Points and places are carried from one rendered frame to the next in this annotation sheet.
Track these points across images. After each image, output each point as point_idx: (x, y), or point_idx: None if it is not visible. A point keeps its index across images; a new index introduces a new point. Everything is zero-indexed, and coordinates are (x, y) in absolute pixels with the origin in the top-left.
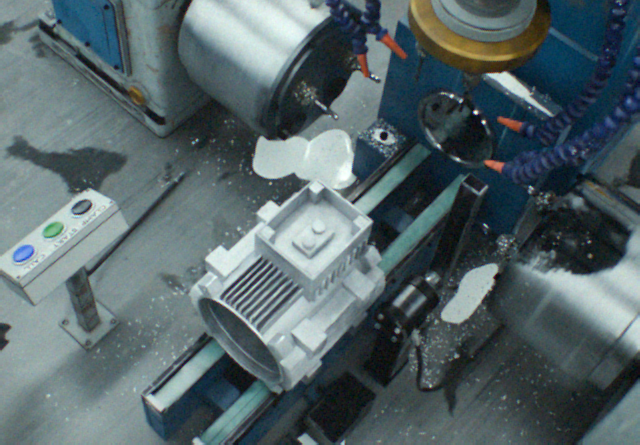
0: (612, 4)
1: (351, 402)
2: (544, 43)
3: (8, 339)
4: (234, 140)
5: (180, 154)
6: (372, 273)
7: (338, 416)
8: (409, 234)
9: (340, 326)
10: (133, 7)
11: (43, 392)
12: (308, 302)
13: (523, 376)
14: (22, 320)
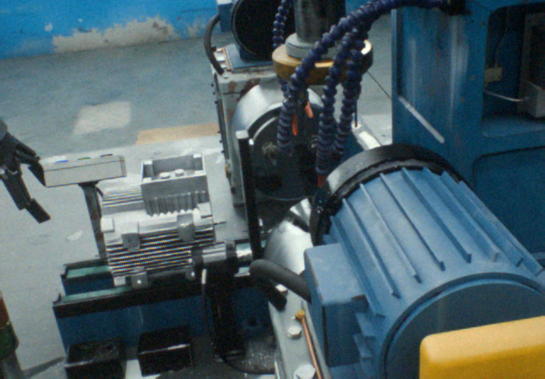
0: (444, 85)
1: (171, 340)
2: (425, 138)
3: (29, 204)
4: (270, 219)
5: (235, 215)
6: (205, 226)
7: (155, 342)
8: None
9: (162, 245)
10: (222, 99)
11: (53, 278)
12: (146, 215)
13: None
14: (82, 249)
